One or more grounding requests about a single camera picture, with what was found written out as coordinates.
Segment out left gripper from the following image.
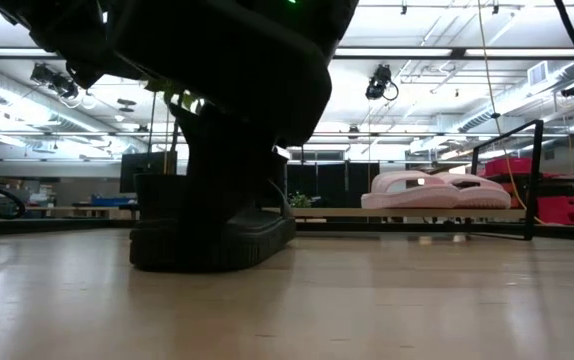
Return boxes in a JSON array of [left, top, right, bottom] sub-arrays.
[[116, 19, 333, 221]]

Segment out black foam slide sandal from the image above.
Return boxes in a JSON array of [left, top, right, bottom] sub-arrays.
[[128, 179, 299, 274]]

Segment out pink foam slide sandal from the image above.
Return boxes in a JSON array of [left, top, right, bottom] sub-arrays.
[[360, 170, 462, 211], [434, 172, 513, 211]]

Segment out black-framed wooden shoe shelf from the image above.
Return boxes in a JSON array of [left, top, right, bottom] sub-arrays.
[[289, 118, 545, 242]]

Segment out green leafy indoor tree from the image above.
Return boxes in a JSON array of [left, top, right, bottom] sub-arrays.
[[144, 77, 206, 175]]

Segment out black plant pot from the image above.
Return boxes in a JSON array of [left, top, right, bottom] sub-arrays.
[[133, 172, 191, 224]]

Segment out black room divider panels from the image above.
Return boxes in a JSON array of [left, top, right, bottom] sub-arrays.
[[286, 162, 382, 209]]

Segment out black monitor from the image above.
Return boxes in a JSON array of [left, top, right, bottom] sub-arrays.
[[119, 151, 178, 194]]

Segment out blue storage bin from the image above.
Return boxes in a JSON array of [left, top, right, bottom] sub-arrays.
[[90, 195, 134, 208]]

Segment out wooden workbench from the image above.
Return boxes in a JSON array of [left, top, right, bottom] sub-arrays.
[[15, 203, 141, 220]]

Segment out black ceiling projector cluster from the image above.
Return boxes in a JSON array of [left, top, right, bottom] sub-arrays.
[[29, 62, 81, 101]]

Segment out red plastic crate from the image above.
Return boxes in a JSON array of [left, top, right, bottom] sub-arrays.
[[536, 195, 574, 227], [483, 157, 534, 178]]

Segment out white ceiling air vent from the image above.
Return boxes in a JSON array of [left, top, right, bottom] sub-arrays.
[[526, 59, 551, 89]]

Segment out black background table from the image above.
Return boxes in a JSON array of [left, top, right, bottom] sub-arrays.
[[496, 172, 574, 199]]

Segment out black ceiling camera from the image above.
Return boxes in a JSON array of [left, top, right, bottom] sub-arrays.
[[364, 63, 400, 102]]

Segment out black station frame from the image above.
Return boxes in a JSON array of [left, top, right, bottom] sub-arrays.
[[0, 218, 574, 243]]

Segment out yellow hanging cable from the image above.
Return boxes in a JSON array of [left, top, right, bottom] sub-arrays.
[[476, 0, 546, 226]]

